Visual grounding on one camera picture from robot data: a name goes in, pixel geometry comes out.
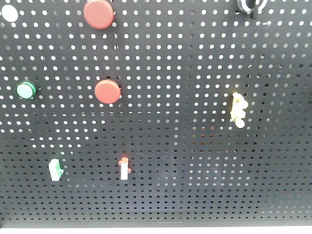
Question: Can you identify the lower red push button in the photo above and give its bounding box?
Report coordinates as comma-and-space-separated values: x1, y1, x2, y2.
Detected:
95, 79, 121, 104

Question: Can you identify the red push button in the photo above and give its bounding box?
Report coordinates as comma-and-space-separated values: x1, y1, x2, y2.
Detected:
83, 0, 114, 29
95, 79, 121, 104

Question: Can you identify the white round button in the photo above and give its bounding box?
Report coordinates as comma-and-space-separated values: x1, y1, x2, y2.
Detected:
1, 4, 19, 22

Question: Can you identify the green white toggle switch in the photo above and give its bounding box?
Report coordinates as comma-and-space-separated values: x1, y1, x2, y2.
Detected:
48, 159, 64, 181

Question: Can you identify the yellow white toggle switch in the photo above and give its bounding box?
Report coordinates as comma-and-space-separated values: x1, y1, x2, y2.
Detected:
230, 92, 249, 129

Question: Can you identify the upper red push button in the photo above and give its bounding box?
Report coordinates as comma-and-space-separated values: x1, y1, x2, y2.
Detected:
83, 0, 114, 29

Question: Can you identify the black perforated pegboard panel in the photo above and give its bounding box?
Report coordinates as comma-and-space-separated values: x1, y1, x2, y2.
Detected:
0, 0, 312, 228

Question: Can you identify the green round push button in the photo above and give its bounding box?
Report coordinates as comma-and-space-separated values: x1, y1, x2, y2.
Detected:
16, 80, 37, 99

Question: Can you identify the red white toggle switch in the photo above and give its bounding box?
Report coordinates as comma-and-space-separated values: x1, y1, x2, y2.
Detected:
118, 157, 131, 180

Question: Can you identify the black rotary selector switch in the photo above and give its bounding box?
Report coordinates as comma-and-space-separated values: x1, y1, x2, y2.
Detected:
237, 0, 268, 20

